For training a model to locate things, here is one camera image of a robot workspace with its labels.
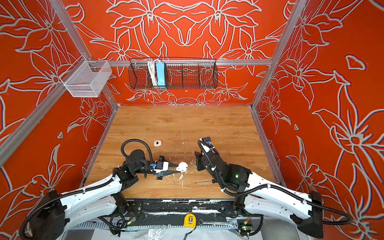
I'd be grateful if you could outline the white earbud charging case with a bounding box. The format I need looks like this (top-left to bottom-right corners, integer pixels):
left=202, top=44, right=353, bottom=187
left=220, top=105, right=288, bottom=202
left=154, top=140, right=163, bottom=147

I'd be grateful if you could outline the black handled screwdriver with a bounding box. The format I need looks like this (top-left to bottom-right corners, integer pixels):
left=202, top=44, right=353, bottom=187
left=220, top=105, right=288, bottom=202
left=196, top=180, right=217, bottom=185

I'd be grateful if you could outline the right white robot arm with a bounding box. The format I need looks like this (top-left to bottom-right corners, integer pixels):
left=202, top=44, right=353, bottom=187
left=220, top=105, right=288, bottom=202
left=195, top=149, right=353, bottom=239

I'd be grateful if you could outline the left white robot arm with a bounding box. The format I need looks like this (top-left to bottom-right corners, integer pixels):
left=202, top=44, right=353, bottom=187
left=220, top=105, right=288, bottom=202
left=20, top=150, right=188, bottom=240

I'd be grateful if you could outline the yellow tape measure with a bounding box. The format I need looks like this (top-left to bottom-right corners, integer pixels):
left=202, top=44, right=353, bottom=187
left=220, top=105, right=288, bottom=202
left=183, top=214, right=197, bottom=229

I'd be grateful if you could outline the silver wrench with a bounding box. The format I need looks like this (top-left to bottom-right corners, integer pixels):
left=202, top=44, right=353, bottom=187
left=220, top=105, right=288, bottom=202
left=198, top=219, right=235, bottom=226

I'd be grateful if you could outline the light blue box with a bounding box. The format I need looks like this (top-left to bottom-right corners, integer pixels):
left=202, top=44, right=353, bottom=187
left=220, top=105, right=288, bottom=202
left=156, top=62, right=166, bottom=88

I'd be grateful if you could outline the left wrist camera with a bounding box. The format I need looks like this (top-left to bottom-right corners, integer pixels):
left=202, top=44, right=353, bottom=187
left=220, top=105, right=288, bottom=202
left=150, top=156, right=169, bottom=177

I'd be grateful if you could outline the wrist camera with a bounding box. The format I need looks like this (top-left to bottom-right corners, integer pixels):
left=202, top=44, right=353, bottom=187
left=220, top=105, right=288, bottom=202
left=198, top=137, right=215, bottom=152
left=150, top=156, right=169, bottom=177

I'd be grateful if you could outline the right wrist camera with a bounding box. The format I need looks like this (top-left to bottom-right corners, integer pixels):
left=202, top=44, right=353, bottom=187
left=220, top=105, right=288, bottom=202
left=198, top=137, right=215, bottom=152

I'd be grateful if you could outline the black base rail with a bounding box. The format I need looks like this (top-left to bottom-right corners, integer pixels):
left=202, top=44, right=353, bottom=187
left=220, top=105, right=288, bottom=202
left=113, top=199, right=263, bottom=228

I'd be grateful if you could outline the black wire wall basket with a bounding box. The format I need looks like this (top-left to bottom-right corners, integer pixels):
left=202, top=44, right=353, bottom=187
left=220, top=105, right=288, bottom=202
left=128, top=58, right=219, bottom=90

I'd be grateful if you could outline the clear plastic wall bin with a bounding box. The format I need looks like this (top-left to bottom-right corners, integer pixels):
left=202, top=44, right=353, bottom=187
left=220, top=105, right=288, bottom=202
left=60, top=61, right=112, bottom=98

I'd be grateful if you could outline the white coiled cable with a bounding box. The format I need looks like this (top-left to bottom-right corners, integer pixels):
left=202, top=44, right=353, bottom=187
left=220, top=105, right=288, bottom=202
left=147, top=59, right=158, bottom=87

